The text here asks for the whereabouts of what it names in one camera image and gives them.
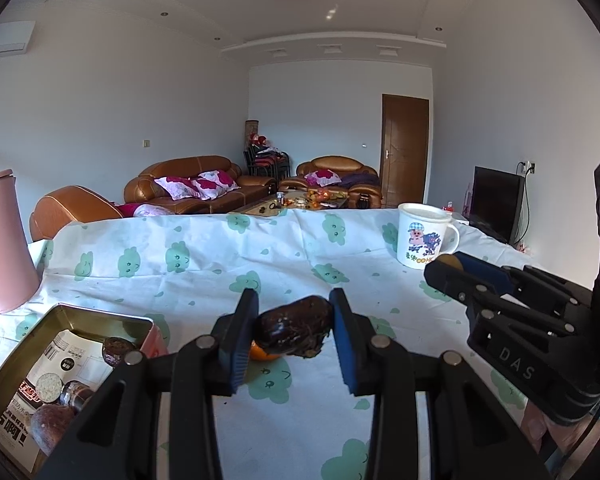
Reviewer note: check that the black television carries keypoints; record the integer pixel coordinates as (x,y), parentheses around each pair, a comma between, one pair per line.
(496,202)

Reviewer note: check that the printed paper sheet in tin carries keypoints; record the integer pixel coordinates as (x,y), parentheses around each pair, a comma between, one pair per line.
(67,357)

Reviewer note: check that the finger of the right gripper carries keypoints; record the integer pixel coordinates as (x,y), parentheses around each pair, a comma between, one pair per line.
(535,288)
(460,284)

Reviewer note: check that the stacked black red chairs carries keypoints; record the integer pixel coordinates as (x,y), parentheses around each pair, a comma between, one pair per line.
(265,160)

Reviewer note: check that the dark dried date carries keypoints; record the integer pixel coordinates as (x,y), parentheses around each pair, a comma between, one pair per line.
(296,329)

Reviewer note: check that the orange mandarin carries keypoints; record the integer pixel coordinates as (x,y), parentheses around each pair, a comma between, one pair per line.
(256,353)
(450,260)

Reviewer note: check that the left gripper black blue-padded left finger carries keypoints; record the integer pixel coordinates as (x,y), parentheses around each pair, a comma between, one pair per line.
(116,434)

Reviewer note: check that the pink cushion on armchair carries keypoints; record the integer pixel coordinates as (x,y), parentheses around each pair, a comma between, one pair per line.
(322,178)

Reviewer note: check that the white cartoon mug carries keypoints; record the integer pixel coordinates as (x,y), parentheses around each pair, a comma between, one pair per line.
(424,232)

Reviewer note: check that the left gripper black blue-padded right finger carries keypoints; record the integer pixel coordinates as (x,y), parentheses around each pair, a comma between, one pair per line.
(470,433)

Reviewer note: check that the white air conditioner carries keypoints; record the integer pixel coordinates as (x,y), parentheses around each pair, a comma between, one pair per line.
(15,37)

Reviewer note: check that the pink metal tin box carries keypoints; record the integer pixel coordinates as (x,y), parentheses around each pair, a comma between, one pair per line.
(150,335)

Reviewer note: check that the brown leather chair near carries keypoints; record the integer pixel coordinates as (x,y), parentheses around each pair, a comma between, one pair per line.
(72,203)

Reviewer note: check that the pink floral cushion left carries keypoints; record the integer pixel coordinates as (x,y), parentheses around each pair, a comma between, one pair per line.
(179,188)

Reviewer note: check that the cluttered coffee table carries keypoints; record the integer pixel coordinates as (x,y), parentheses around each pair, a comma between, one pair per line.
(278,203)

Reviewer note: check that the purple passion fruit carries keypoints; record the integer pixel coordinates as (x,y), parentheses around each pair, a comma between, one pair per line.
(49,424)

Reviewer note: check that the brown leather armchair far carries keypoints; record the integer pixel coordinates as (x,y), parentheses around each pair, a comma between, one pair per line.
(361,183)

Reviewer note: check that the pink floral cushion right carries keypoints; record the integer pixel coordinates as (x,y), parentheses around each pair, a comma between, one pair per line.
(214,184)

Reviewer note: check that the layered cake piece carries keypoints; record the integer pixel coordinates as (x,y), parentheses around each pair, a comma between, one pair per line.
(75,395)

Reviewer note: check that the brown leather long sofa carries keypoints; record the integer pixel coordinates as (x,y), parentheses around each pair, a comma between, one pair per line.
(142,189)

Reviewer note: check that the person's hand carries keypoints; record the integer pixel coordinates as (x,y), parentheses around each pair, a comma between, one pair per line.
(575,439)

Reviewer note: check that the pink floral cushion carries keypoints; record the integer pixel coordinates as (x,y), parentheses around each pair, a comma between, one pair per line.
(214,184)
(179,188)

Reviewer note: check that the brown wooden door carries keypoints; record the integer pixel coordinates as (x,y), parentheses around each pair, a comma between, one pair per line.
(404,149)

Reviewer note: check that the pink electric kettle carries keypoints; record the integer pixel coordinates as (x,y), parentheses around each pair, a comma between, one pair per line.
(19,278)

